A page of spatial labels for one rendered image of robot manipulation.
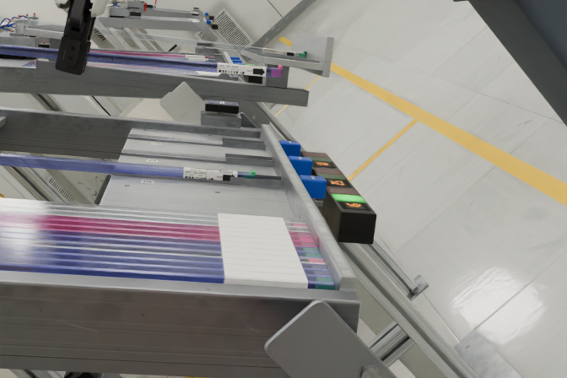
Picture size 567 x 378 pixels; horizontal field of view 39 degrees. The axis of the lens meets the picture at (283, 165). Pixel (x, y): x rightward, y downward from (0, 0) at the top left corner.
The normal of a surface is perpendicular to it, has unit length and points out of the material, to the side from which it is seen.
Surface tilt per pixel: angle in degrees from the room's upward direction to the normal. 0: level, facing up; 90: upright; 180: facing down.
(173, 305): 90
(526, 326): 0
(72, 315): 90
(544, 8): 90
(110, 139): 90
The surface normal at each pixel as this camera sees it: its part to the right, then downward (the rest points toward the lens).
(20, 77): 0.11, 0.22
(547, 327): -0.66, -0.72
